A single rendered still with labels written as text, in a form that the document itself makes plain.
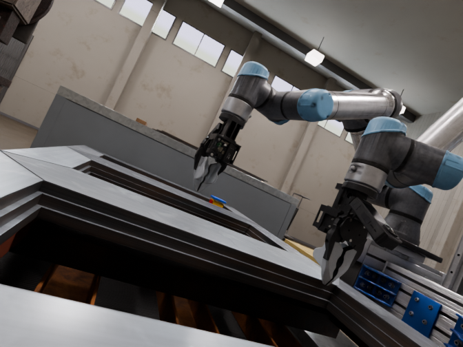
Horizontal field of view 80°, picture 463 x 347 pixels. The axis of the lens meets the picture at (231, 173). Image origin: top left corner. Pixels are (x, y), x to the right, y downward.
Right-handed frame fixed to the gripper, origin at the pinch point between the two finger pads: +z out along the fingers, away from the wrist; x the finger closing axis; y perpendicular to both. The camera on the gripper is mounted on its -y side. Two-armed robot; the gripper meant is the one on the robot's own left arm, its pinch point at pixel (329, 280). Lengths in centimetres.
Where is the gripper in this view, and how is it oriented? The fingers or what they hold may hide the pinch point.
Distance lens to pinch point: 62.4
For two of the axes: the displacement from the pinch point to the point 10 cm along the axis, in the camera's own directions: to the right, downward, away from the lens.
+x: -8.5, -4.0, -3.5
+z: -4.1, 9.1, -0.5
